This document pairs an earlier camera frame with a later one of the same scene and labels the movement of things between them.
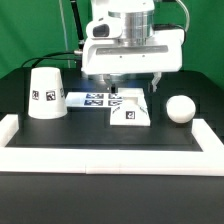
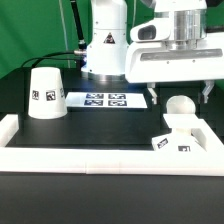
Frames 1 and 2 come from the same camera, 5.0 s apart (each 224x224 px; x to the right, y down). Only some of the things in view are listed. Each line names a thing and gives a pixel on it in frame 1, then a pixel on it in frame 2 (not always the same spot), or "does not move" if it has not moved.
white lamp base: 133,112 to 181,140
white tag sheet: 96,99 does not move
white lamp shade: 46,93 does not move
